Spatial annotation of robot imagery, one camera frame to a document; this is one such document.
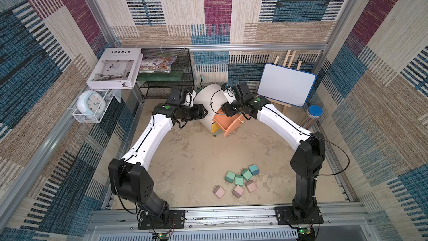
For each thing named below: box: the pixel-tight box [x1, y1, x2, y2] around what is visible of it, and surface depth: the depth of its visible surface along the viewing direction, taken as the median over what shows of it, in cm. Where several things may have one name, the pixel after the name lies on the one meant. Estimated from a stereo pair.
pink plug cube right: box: [245, 179, 258, 194], surface depth 83 cm
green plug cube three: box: [234, 174, 244, 186], surface depth 85 cm
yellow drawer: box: [210, 121, 221, 134], surface depth 87 cm
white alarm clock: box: [76, 89, 106, 116], surface depth 66 cm
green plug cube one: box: [240, 168, 253, 181], surface depth 86 cm
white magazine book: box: [86, 47, 144, 90], surface depth 76 cm
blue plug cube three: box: [248, 164, 260, 176], surface depth 88 cm
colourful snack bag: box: [139, 55, 178, 74], surface depth 85 cm
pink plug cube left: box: [213, 185, 227, 200], surface depth 81 cm
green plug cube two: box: [224, 170, 236, 184], surface depth 85 cm
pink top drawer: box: [212, 107, 248, 137], surface depth 81 cm
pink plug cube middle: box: [231, 184, 245, 199], surface depth 81 cm
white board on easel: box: [256, 63, 317, 108], surface depth 101 cm
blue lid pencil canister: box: [302, 104, 324, 129], surface depth 93 cm
